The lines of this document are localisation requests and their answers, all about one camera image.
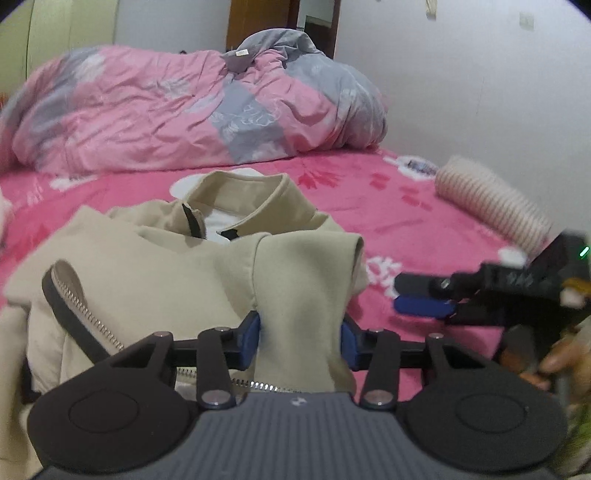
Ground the beige zip jacket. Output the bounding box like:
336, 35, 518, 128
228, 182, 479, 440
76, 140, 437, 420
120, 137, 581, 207
0, 170, 371, 467

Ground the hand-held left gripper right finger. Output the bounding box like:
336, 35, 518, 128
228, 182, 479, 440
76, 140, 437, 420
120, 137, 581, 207
341, 314, 485, 411

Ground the pink grey floral duvet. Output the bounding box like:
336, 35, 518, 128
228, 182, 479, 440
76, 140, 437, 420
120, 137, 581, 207
0, 28, 387, 177

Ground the person's right hand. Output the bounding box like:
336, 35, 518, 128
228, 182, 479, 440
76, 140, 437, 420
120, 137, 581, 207
538, 333, 591, 389

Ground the pink checked folded cloth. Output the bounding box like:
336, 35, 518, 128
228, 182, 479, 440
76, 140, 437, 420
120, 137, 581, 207
435, 155, 556, 260

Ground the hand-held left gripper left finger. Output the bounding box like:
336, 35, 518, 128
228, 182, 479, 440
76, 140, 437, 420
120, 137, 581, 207
108, 311, 262, 411

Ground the pale green wardrobe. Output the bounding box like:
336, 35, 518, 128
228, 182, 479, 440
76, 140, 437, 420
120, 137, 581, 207
0, 0, 122, 104

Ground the brown wooden door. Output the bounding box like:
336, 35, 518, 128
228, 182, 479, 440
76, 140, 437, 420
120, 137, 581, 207
226, 0, 343, 61

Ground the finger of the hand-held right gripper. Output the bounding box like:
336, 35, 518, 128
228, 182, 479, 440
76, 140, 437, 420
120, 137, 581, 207
392, 295, 459, 321
395, 271, 463, 297

